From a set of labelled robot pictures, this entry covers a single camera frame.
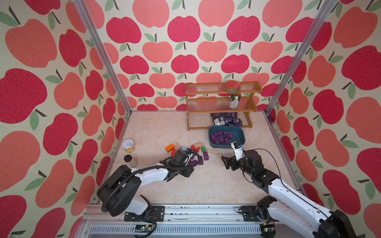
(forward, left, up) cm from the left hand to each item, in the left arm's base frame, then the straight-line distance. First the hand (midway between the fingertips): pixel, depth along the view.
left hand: (190, 170), depth 88 cm
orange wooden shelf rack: (+55, -15, +3) cm, 57 cm away
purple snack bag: (+35, -29, +8) cm, 46 cm away
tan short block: (+18, -6, +1) cm, 18 cm away
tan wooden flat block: (+14, -16, -1) cm, 21 cm away
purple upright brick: (+10, -11, -1) cm, 15 cm away
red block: (+15, -2, 0) cm, 15 cm away
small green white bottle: (+38, -29, +24) cm, 53 cm away
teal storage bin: (+27, -35, +2) cm, 44 cm away
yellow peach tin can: (+15, +40, +3) cm, 43 cm away
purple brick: (+7, -7, -1) cm, 10 cm away
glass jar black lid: (+2, +34, +6) cm, 35 cm away
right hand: (+4, -23, +10) cm, 25 cm away
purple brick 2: (+25, -29, +1) cm, 38 cm away
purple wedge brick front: (+24, -17, 0) cm, 29 cm away
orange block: (+16, +14, 0) cm, 21 cm away
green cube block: (+15, -9, -1) cm, 18 cm away
